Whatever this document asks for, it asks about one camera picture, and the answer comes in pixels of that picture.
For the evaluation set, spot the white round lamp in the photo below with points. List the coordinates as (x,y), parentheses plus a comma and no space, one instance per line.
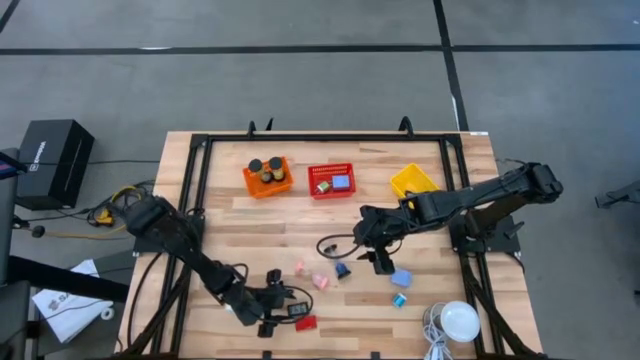
(460,321)

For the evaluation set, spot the red box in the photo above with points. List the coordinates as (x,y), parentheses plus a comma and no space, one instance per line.
(306,323)

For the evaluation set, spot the red plastic basket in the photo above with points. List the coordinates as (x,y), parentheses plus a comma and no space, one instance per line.
(325,171)

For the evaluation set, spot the green sand hourglass black caps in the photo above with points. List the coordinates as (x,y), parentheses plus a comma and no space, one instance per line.
(257,167)
(276,167)

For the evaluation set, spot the small teal cube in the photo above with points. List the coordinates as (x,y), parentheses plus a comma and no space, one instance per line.
(399,300)

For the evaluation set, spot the small green cube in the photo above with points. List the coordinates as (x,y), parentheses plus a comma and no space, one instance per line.
(323,187)

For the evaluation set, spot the white paper bag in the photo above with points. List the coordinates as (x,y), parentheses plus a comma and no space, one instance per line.
(70,310)

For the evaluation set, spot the dark chair base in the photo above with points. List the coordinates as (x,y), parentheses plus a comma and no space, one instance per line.
(620,195)

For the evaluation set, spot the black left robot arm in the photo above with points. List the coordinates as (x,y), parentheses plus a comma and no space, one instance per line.
(170,230)

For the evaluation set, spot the blue sticky note block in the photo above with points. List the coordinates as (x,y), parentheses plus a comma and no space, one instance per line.
(341,182)
(402,278)

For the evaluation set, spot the yellow plastic basket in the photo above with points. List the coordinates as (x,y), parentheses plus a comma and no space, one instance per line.
(412,177)

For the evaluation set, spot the orange plastic basket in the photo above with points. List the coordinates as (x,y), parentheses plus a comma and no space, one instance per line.
(280,189)

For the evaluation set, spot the black table frame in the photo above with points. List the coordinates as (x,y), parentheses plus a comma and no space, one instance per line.
(325,137)

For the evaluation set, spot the black table edge hook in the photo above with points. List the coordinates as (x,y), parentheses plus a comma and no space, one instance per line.
(251,129)
(406,125)
(270,124)

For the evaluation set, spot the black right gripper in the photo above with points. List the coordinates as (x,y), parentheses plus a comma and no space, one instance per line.
(377,227)

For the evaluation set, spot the black digital timer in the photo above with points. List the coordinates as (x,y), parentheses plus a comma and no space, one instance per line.
(298,309)

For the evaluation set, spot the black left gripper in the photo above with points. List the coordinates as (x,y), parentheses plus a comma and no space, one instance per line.
(252,305)

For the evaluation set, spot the black cardboard box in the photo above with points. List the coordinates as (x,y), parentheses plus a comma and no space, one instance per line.
(55,160)

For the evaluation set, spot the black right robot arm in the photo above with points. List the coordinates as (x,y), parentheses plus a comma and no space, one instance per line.
(475,195)

